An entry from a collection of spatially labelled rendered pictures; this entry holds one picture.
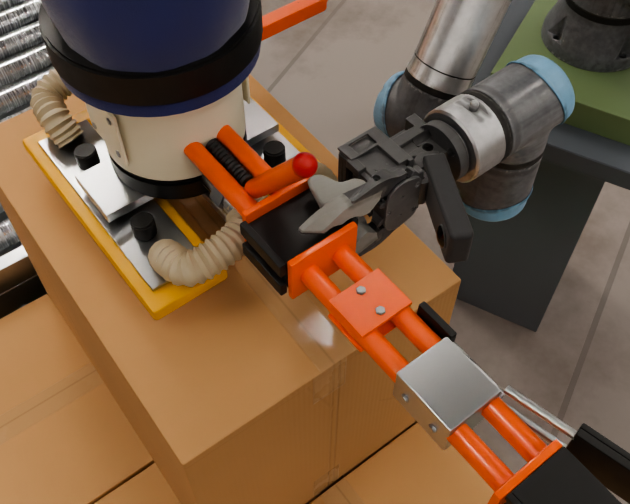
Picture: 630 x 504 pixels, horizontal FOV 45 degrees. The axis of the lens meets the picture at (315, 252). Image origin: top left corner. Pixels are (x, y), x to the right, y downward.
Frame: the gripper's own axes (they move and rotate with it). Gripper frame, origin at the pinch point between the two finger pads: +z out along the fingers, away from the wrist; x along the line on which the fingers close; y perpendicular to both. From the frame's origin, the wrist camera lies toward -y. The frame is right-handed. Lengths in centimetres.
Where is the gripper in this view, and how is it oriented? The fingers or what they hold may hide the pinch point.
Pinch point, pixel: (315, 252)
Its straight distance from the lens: 76.6
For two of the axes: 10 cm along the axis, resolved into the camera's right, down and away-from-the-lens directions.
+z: -7.9, 5.0, -3.6
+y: -6.1, -6.4, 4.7
